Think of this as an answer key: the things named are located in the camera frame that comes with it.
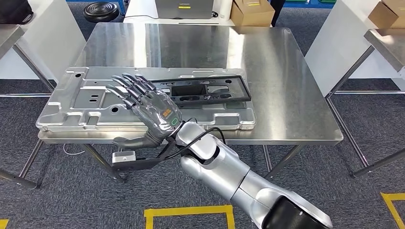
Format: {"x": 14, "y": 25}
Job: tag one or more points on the black plastic panel with cutouts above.
{"x": 242, "y": 91}

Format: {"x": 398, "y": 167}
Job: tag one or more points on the black ribbed round part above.
{"x": 101, "y": 12}

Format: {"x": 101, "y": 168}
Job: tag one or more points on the black upright object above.
{"x": 277, "y": 12}

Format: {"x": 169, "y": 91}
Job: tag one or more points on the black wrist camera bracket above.
{"x": 142, "y": 164}

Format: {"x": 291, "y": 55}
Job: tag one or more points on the brown cardboard box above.
{"x": 384, "y": 14}
{"x": 251, "y": 14}

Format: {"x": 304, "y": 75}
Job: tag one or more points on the grey laptop with yellow sticker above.
{"x": 185, "y": 11}

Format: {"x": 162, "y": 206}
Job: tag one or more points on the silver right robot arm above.
{"x": 227, "y": 170}

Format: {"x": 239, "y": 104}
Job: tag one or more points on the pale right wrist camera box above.
{"x": 124, "y": 156}

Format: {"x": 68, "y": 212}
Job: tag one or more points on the white desk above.
{"x": 139, "y": 11}

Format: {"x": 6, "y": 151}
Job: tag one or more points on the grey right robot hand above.
{"x": 156, "y": 115}

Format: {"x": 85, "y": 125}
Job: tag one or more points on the white partition panel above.
{"x": 338, "y": 41}
{"x": 53, "y": 38}

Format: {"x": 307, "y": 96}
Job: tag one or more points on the yellow floor tape square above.
{"x": 189, "y": 211}
{"x": 392, "y": 205}

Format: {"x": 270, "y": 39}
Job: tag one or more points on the black bag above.
{"x": 14, "y": 11}

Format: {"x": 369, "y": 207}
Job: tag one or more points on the grey stamped metal plate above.
{"x": 79, "y": 113}

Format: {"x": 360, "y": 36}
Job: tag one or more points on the stainless steel workbench table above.
{"x": 11, "y": 36}
{"x": 386, "y": 47}
{"x": 284, "y": 79}

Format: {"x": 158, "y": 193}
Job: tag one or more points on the white cylindrical bottle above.
{"x": 225, "y": 11}

